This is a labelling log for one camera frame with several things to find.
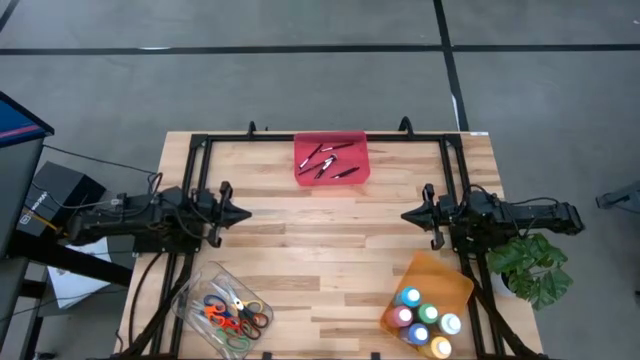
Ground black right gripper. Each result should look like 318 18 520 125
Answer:
400 183 456 252

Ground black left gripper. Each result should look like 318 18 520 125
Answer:
192 180 253 250

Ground teal paint bottle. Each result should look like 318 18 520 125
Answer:
401 285 423 309

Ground yellow scissors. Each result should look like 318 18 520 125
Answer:
233 297 265 316

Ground blue scissors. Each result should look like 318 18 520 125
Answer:
192 293 229 326

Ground green paint bottle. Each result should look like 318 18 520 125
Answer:
417 303 440 326

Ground red paint bottle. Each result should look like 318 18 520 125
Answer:
391 305 415 329

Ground orange scissors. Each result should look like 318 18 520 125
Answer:
202 304 232 329

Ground black and red scissors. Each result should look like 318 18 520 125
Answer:
219 285 271 342

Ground white paint bottle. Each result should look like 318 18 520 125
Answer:
438 312 462 336

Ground blue paint bottle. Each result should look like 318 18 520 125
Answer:
403 322 430 347

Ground green scissors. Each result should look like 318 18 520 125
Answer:
212 327 252 354

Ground yellow paint bottle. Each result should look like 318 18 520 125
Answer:
423 335 454 360

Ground orange translucent plastic bin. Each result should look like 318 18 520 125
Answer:
379 249 475 359

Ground clear plastic bin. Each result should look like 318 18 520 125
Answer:
169 259 275 360

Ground pink translucent plastic bin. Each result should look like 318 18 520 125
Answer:
293 130 372 187

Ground white plant pot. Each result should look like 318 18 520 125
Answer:
489 272 517 300

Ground green potted plant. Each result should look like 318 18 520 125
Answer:
487 232 575 312

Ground black metal stand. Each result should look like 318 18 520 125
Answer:
0 232 135 360

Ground white paper sheet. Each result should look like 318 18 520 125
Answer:
47 237 113 310

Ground black equipment box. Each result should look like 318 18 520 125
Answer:
17 160 107 237

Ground grey floor stand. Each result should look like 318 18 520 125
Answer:
594 179 640 227

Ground blue screen monitor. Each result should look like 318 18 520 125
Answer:
0 91 55 261

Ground black metal table frame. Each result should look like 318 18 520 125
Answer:
112 117 549 360

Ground thick black cable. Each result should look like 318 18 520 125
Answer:
127 252 166 351

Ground thin black floor cable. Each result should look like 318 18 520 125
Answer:
42 143 157 190

